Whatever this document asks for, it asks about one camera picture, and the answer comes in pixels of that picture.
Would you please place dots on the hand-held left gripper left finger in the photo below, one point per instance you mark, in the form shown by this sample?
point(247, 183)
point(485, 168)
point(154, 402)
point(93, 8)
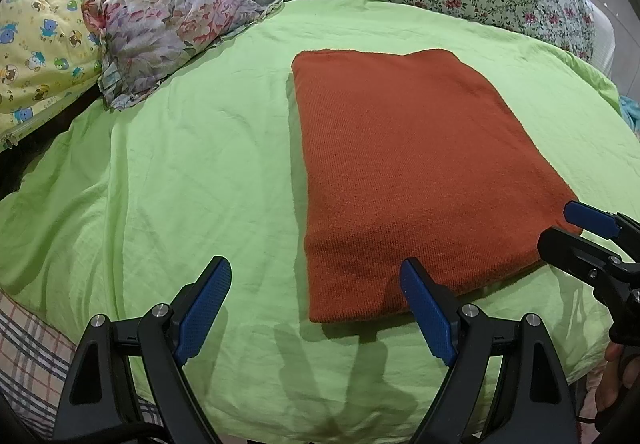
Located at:
point(205, 304)

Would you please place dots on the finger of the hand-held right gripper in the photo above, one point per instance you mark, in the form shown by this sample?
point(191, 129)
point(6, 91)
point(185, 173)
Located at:
point(565, 249)
point(590, 219)

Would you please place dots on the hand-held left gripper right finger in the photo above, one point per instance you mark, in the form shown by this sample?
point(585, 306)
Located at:
point(425, 314)

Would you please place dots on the rust orange printed t-shirt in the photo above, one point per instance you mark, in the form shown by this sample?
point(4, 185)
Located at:
point(425, 163)

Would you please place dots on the person's right hand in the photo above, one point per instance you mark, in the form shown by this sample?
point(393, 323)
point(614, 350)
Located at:
point(612, 379)

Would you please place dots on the light blue cloth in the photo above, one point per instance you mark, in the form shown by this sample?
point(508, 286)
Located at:
point(631, 113)

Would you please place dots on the light green bed sheet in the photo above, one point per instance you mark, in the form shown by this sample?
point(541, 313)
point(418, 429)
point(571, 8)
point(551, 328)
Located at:
point(175, 163)

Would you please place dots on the plaid cloth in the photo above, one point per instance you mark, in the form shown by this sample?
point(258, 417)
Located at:
point(35, 349)

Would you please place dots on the white pillow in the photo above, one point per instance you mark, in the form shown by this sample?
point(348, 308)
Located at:
point(604, 38)

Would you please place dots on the purple pink floral cloth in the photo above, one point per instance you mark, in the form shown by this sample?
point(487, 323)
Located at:
point(170, 18)

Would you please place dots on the yellow cartoon print quilt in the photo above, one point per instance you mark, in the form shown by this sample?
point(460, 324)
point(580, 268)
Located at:
point(45, 33)

